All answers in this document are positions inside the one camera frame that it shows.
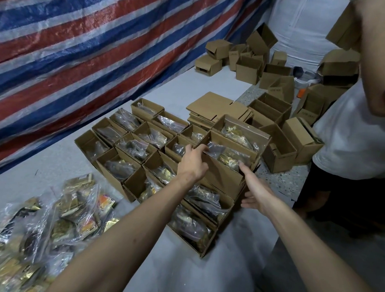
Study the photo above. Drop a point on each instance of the person's left hand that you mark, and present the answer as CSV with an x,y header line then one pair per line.
x,y
191,164

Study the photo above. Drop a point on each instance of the person's right hand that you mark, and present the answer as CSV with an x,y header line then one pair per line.
x,y
261,195

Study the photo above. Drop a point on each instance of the person's right thumb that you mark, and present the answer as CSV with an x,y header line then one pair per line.
x,y
245,172

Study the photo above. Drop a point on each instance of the person's left thumb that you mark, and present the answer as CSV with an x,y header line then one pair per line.
x,y
205,166

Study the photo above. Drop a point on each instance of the cardboard box with bag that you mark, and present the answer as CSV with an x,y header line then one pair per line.
x,y
223,175

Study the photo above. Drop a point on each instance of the person's right forearm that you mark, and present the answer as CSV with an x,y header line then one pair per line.
x,y
314,262

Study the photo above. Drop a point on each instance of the person's left forearm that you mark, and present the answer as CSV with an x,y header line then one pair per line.
x,y
126,239

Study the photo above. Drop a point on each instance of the stack of flat cardboard sheets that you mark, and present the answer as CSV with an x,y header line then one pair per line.
x,y
212,107

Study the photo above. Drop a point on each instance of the group of filled cardboard boxes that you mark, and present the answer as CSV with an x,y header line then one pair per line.
x,y
132,148

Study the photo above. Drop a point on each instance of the pile of empty cardboard boxes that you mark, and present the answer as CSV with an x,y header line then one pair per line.
x,y
276,100

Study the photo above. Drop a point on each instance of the red white blue striped tarp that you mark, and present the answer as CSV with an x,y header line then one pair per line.
x,y
88,58

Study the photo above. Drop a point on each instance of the pile of clear plastic bags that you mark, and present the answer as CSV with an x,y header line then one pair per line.
x,y
51,227

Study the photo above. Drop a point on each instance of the folded brown cardboard box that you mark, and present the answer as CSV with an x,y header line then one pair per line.
x,y
343,28

